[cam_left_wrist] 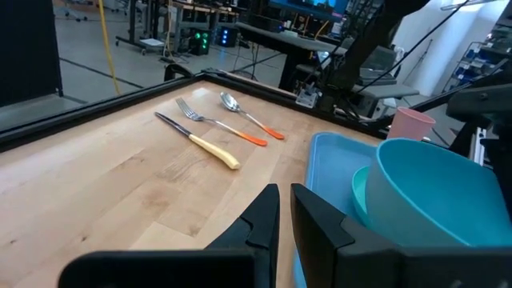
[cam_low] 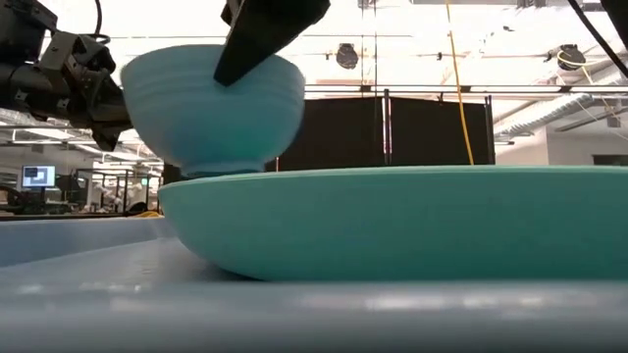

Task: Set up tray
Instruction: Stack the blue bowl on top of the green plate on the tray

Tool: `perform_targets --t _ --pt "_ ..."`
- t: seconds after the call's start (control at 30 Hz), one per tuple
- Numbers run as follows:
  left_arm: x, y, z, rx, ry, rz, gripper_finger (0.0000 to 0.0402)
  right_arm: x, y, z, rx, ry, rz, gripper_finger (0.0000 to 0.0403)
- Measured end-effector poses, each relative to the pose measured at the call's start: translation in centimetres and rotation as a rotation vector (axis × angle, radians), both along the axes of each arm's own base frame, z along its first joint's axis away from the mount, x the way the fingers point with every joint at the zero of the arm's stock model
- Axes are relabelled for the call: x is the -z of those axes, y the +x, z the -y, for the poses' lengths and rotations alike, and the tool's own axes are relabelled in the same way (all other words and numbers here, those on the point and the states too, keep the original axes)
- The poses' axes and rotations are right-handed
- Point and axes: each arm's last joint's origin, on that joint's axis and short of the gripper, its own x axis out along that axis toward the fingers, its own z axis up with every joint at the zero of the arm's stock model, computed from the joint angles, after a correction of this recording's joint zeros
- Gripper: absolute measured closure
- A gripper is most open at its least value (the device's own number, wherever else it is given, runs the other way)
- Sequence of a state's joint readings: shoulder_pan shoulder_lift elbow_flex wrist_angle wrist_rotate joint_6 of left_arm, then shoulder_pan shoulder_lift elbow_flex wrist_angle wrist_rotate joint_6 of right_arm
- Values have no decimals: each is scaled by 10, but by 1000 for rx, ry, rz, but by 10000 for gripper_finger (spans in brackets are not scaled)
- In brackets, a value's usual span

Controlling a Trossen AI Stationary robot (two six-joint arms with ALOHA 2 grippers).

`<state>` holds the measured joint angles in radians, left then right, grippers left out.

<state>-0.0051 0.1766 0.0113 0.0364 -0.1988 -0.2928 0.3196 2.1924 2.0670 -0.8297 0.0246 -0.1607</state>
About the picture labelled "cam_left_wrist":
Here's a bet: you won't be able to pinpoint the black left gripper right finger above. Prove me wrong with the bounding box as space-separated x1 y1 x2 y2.
290 182 512 288

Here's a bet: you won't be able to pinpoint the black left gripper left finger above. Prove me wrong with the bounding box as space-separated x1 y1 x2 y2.
58 183 281 288

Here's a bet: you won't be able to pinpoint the teal plastic plate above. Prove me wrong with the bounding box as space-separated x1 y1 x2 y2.
351 165 374 230

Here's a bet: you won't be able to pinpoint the light blue plastic tray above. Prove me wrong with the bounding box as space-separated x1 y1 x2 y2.
294 131 386 288

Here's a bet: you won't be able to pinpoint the blue plastic bowl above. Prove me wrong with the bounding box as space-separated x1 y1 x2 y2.
364 138 512 248

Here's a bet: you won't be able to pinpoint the fork with orange handle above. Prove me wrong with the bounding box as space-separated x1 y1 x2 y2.
175 97 269 148

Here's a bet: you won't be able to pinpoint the pink plastic cup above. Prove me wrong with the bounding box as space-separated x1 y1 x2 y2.
386 106 437 142

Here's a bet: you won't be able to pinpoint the small white device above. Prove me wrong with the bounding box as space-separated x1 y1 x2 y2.
295 86 320 110

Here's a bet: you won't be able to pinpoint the grey platform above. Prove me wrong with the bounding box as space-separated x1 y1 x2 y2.
351 45 421 119

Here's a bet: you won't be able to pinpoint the black metal stand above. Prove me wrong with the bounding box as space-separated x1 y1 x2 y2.
445 70 512 219

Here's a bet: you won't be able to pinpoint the computer tower green lights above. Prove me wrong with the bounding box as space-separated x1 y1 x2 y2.
188 28 213 57

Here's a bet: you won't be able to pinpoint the computer tower blue lights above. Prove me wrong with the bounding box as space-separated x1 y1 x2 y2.
215 25 239 49

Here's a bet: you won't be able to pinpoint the dark background desk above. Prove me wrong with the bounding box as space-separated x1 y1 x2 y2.
234 21 350 92

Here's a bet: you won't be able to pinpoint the blue bin shelf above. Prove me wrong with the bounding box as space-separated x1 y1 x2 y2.
441 38 506 94

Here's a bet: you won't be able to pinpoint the black rolling stand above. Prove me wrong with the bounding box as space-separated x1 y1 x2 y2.
114 0 170 56

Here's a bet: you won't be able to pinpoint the black partition screen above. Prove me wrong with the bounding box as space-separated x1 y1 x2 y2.
0 0 65 109

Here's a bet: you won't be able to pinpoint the knife with cream handle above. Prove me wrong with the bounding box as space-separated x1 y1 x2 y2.
154 111 242 171

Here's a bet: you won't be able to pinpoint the spoon with orange handle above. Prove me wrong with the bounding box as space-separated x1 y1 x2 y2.
219 91 286 142

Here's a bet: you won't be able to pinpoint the black table edge rail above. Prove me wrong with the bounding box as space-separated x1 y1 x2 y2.
0 70 402 154

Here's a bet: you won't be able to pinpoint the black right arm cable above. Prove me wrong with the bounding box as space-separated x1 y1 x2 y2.
366 0 470 90

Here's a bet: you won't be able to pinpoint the yellow hanging cable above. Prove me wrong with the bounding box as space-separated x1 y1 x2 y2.
97 0 122 97

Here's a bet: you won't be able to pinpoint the large wall display screen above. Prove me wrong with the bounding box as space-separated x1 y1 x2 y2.
266 0 350 23

